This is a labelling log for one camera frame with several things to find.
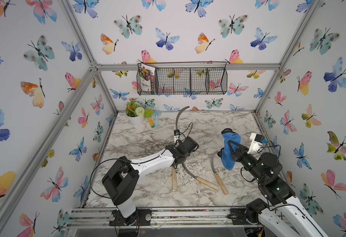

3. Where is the colourful booklet in basket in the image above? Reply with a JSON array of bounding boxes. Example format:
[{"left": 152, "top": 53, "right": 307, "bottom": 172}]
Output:
[{"left": 138, "top": 63, "right": 155, "bottom": 92}]

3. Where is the light blue toy tool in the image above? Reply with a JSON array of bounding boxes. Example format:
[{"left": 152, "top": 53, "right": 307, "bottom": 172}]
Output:
[{"left": 153, "top": 110, "right": 161, "bottom": 126}]

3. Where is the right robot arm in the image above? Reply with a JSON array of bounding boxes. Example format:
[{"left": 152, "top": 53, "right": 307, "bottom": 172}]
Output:
[{"left": 218, "top": 128, "right": 327, "bottom": 237}]

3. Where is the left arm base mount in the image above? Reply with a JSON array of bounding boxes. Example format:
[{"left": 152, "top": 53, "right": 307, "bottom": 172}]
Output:
[{"left": 109, "top": 208, "right": 152, "bottom": 227}]

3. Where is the blue rag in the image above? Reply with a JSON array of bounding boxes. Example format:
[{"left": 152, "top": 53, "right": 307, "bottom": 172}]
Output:
[{"left": 221, "top": 132, "right": 241, "bottom": 170}]

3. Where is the potted artificial plant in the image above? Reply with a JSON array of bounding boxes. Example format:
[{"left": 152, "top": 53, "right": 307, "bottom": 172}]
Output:
[{"left": 125, "top": 98, "right": 145, "bottom": 126}]

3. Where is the green yellow toy brush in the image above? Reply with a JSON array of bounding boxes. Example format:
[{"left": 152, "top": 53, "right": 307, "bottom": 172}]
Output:
[{"left": 144, "top": 109, "right": 155, "bottom": 128}]

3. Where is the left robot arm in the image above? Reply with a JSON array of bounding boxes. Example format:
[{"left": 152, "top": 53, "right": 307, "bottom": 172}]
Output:
[{"left": 102, "top": 137, "right": 199, "bottom": 218}]

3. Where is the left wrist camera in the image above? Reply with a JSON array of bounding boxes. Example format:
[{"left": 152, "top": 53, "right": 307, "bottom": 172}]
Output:
[{"left": 174, "top": 129, "right": 181, "bottom": 143}]

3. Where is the aluminium front rail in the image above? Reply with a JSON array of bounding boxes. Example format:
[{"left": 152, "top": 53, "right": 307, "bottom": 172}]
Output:
[{"left": 63, "top": 206, "right": 313, "bottom": 229}]

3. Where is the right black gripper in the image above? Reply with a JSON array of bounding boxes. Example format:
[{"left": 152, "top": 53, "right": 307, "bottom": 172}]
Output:
[{"left": 229, "top": 140, "right": 265, "bottom": 186}]

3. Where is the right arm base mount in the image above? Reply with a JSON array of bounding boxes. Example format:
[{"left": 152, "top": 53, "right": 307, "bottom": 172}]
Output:
[{"left": 226, "top": 198, "right": 269, "bottom": 225}]

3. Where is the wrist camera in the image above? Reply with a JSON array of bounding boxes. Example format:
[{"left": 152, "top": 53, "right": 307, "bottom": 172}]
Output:
[
  {"left": 248, "top": 133, "right": 268, "bottom": 154},
  {"left": 174, "top": 129, "right": 181, "bottom": 143}
]

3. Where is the black wire basket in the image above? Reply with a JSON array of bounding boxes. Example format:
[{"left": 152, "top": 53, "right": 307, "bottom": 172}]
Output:
[{"left": 136, "top": 61, "right": 228, "bottom": 95}]

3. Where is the sickle wooden handle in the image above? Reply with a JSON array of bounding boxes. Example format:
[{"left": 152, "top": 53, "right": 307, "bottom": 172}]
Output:
[
  {"left": 172, "top": 166, "right": 178, "bottom": 191},
  {"left": 175, "top": 106, "right": 189, "bottom": 130},
  {"left": 210, "top": 150, "right": 229, "bottom": 196},
  {"left": 182, "top": 163, "right": 218, "bottom": 190}
]

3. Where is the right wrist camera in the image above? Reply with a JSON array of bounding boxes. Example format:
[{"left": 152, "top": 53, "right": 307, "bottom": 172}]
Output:
[{"left": 248, "top": 133, "right": 268, "bottom": 154}]

